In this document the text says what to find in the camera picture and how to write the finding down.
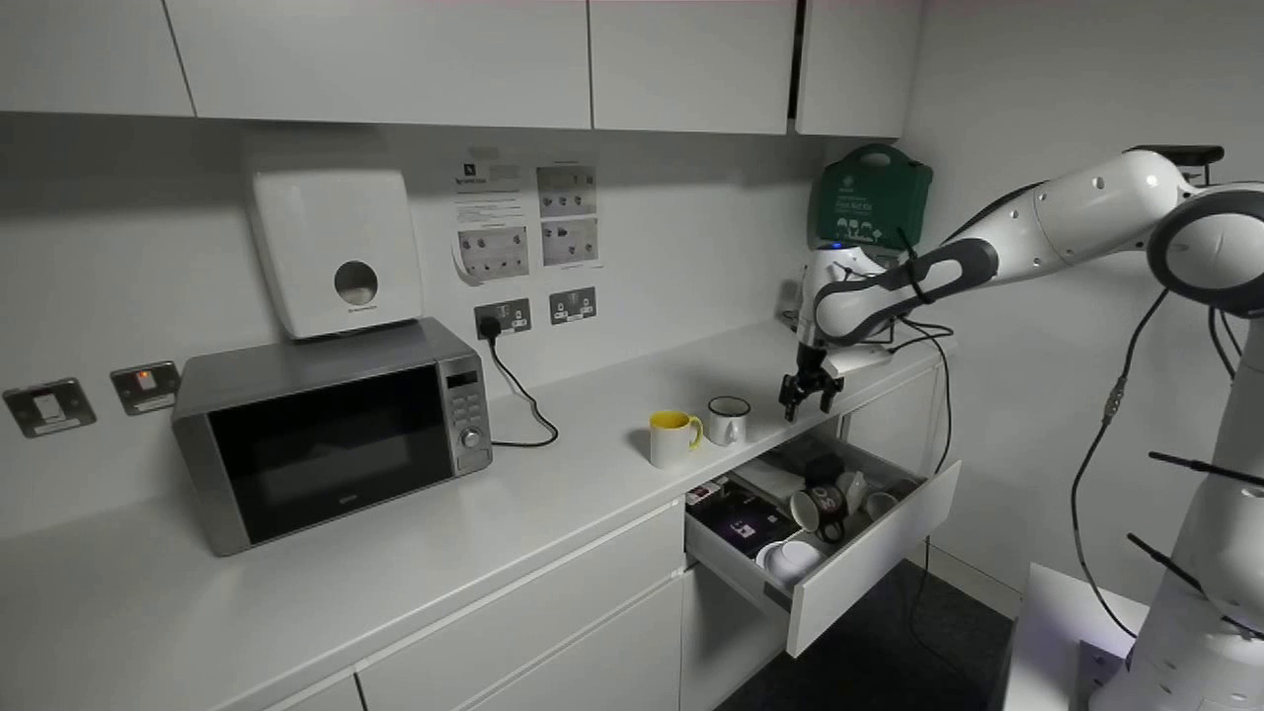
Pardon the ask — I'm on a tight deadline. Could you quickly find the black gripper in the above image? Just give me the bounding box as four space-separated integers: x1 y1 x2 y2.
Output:
776 342 844 423

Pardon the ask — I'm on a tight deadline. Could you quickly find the white enamel mug dark rim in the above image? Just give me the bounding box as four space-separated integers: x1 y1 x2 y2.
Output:
698 390 756 451

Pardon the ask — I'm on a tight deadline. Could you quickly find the white mug yellow inside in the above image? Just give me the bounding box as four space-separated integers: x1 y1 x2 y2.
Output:
640 408 712 473

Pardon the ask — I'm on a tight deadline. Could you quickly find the white robot base platform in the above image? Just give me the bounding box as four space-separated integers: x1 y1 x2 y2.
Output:
1005 559 1152 711

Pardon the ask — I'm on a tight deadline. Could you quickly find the white open drawer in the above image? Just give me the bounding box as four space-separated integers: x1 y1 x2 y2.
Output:
679 423 969 662

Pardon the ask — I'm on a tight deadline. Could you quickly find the dark translucent bag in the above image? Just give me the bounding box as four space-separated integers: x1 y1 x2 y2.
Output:
785 442 852 489

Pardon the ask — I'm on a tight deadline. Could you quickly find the plain white mug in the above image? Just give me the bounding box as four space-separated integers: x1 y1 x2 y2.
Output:
837 460 877 522

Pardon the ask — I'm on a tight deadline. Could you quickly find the dark printed box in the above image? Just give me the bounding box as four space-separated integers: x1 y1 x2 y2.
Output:
685 468 807 554

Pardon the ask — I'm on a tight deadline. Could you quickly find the white bowl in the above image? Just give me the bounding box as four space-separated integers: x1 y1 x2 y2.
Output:
756 533 827 593

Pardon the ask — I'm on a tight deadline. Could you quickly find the green first aid bag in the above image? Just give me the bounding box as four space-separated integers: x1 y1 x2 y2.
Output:
807 136 935 257

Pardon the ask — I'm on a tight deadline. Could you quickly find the white base cabinet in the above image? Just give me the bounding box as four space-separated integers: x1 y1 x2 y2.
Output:
253 333 970 711

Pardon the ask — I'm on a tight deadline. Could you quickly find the silver microwave oven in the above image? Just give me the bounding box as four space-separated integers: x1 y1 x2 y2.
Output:
166 311 496 559

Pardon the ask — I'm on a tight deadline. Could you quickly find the white paper towel dispenser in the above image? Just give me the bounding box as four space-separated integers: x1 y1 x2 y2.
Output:
245 163 427 342

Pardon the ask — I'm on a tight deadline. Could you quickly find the dark double wall socket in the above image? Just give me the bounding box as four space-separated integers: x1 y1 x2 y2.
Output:
545 281 602 327
470 292 537 342

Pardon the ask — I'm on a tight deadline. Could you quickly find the white fused switch plate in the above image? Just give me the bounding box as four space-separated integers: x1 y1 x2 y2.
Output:
537 213 604 267
453 221 533 286

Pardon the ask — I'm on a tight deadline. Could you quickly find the black microwave power cable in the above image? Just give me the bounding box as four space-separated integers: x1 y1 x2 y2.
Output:
475 311 565 455

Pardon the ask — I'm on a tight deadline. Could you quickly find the small white wall notice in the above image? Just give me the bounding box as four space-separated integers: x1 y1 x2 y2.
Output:
449 152 529 198

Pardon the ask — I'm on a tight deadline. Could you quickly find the black stereo camera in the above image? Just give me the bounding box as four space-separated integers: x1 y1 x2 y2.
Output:
1128 136 1227 173

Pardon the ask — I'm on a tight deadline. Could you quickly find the white wall cabinet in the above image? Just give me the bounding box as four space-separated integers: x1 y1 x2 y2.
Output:
0 0 927 140

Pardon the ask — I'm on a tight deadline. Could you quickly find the steel wall switch plate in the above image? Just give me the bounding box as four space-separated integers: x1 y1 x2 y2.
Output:
0 369 104 442
107 356 186 419

